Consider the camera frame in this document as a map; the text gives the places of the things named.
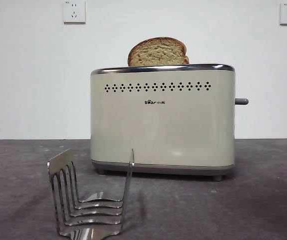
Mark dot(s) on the brown-crusted bread slice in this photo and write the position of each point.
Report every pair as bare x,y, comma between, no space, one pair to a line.
156,53

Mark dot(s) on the grey toaster lever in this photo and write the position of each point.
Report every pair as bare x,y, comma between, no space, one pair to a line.
242,101

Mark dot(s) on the cream toaster with chrome top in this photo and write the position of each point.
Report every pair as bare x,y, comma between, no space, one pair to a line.
183,125

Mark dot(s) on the shiny steel toast rack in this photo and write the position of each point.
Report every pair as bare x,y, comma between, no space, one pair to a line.
58,175

